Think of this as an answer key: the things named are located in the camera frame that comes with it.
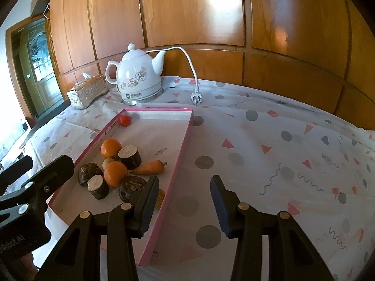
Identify orange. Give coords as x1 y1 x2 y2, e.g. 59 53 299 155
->
100 138 122 159
104 162 129 187

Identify carrot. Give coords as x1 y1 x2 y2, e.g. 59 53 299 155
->
130 160 167 175

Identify pink-rimmed white tray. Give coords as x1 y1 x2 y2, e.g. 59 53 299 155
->
48 108 194 267

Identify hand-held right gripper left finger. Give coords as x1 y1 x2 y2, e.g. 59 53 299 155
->
35 175 160 281

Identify white printed tablecloth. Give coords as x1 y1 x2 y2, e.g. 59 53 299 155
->
29 76 375 281

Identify silver patterned tissue box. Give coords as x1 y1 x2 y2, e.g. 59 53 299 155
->
67 73 108 110

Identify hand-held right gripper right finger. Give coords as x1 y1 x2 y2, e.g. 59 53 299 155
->
210 175 334 281

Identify white power cord with plug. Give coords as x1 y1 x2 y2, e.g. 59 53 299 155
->
146 46 203 106

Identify kettle base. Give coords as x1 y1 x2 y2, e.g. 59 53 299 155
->
119 86 165 106

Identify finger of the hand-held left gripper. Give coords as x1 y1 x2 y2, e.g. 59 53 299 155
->
0 156 33 187
0 155 75 215

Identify wooden glass door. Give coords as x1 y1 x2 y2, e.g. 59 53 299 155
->
6 15 66 118

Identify white ceramic electric kettle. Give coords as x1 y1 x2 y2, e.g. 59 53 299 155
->
105 43 166 100

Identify dark brown round lump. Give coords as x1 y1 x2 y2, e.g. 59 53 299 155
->
78 163 104 187
119 176 147 202

